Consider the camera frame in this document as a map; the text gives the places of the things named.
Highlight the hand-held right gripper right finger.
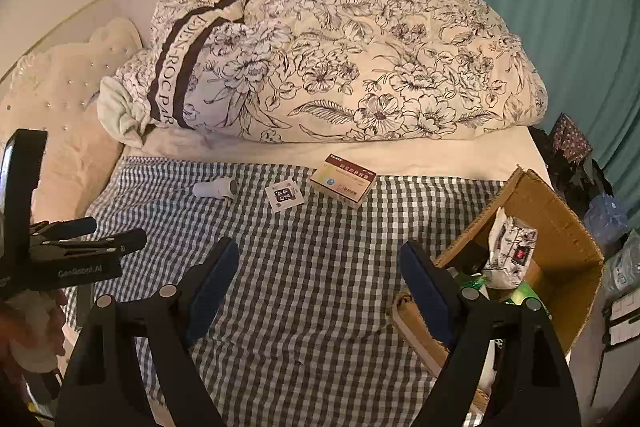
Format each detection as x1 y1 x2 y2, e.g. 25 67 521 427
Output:
398 241 582 427

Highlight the white sachet with black print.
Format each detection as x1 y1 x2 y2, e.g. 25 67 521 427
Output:
265 183 304 211

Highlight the floral wipes packet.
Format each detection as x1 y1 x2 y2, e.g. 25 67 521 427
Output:
484 216 538 289

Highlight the checked blanket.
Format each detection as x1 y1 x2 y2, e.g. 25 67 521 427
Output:
65 156 511 427

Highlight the blue plastic bag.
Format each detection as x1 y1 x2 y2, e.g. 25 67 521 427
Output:
585 194 630 248

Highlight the white bed sheet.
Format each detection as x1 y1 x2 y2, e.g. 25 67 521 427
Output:
122 124 553 188

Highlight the dark patterned bag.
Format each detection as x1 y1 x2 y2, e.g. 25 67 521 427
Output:
542 113 621 208

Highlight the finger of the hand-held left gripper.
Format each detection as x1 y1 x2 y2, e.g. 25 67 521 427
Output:
47 228 149 259
30 216 99 242

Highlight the cream medicine box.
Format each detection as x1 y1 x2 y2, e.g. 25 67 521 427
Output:
309 153 377 209

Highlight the teal curtain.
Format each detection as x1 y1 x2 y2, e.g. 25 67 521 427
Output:
472 0 640 208

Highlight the floral pillow with dark stripes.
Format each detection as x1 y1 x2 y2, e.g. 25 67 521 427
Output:
99 0 296 142

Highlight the green plastic bag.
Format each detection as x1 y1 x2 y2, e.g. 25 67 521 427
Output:
452 272 538 305

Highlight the cream tufted headboard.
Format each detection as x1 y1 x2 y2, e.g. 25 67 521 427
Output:
0 17 146 233

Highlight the floral duvet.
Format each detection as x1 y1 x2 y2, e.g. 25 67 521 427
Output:
200 0 550 144

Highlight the white handheld device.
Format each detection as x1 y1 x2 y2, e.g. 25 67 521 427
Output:
192 176 239 200

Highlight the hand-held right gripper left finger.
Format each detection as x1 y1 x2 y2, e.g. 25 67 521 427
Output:
54 237 240 427

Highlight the cardboard box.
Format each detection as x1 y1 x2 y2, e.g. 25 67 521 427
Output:
390 166 606 413

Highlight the person's left hand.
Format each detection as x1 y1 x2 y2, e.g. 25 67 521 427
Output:
0 291 69 389

